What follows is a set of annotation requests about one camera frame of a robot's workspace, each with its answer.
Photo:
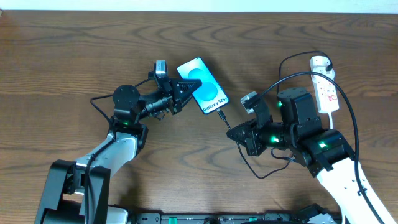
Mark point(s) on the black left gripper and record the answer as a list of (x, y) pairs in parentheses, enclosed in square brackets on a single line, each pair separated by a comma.
[(173, 95)]

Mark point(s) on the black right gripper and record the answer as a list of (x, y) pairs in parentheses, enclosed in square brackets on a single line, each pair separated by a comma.
[(255, 137)]

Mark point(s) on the blue screen Galaxy smartphone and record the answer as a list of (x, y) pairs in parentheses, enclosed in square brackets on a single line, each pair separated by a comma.
[(210, 96)]

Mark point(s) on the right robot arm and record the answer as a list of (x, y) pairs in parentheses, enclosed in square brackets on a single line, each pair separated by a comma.
[(324, 152)]

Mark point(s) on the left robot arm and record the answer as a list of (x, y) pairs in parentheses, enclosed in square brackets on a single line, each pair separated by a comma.
[(78, 191)]

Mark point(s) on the white power strip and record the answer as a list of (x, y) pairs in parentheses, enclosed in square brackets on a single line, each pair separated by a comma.
[(325, 94)]

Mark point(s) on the white USB wall charger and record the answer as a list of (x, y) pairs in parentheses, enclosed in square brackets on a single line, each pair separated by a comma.
[(321, 62)]

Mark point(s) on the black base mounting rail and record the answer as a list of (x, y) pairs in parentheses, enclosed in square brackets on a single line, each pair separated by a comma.
[(156, 218)]

